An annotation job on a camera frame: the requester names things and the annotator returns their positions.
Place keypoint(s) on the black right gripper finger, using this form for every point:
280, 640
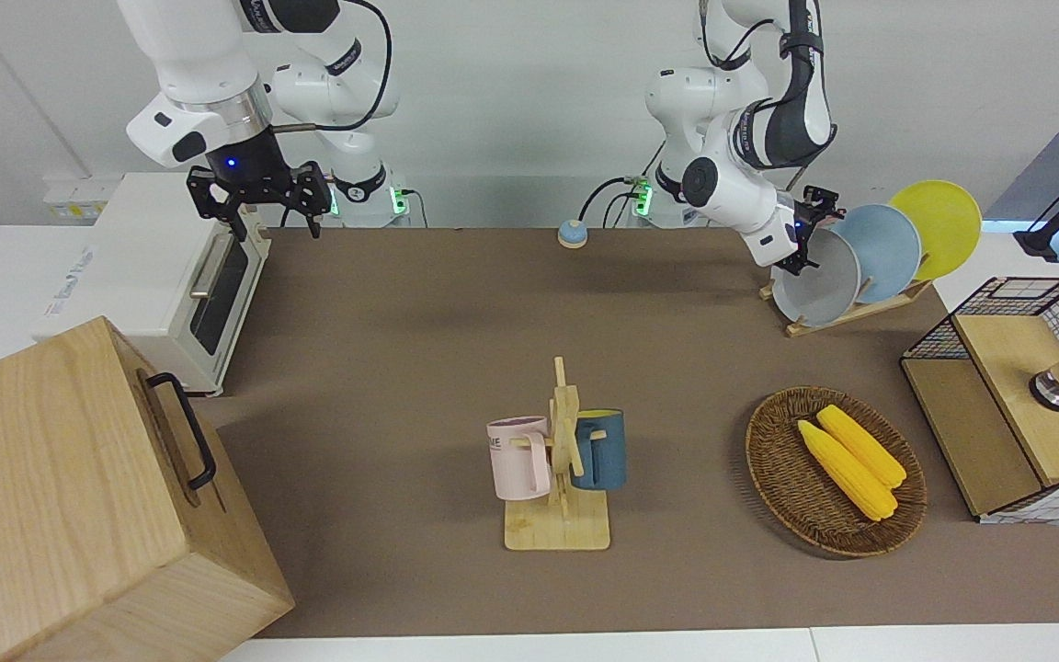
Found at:
210, 195
316, 193

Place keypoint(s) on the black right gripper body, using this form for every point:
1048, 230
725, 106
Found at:
249, 170

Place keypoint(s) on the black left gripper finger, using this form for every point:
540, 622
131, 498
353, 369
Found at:
805, 260
826, 204

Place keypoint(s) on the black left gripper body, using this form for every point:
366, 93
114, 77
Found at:
808, 225

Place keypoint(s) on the gray plate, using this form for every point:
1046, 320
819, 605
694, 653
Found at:
814, 290

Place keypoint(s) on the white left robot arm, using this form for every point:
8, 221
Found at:
723, 184

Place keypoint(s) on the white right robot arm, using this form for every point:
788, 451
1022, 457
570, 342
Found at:
199, 46

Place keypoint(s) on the light blue plate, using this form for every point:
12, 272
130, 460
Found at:
888, 248

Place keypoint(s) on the wooden plate rack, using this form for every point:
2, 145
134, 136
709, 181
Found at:
879, 304

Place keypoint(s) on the yellow plate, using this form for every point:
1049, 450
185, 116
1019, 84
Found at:
943, 221

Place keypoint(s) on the white toaster oven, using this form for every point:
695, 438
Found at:
143, 257

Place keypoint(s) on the brown table mat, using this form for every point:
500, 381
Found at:
401, 368

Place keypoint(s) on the yellow corn cob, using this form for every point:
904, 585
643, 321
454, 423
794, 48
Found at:
847, 473
865, 446

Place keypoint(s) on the brown wicker basket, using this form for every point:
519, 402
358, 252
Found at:
778, 478

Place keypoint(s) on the small blue dome bell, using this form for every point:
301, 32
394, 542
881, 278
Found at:
572, 234

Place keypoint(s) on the wooden basket insert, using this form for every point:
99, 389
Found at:
1007, 386

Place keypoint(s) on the dark teal mug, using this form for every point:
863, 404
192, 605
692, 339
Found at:
605, 455

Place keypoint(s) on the large wooden box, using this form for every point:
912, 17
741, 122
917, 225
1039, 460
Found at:
51, 478

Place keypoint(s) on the pink mug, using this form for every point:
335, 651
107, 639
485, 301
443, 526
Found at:
516, 460

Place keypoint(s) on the wooden mug tree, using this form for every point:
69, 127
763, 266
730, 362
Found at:
557, 529

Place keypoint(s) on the white wall power socket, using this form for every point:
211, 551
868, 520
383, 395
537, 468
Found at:
74, 204

